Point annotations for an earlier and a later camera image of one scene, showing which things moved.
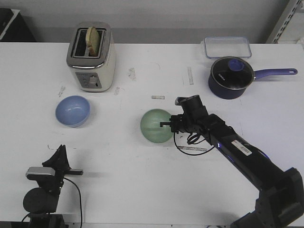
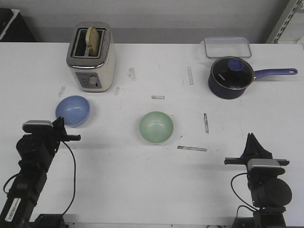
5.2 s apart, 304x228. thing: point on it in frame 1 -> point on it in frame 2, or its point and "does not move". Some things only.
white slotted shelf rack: (289, 27) does not move
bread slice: (92, 38) does not move
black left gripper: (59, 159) -> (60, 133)
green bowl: (150, 126) does not move
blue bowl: (72, 111) does not move
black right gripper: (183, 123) -> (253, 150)
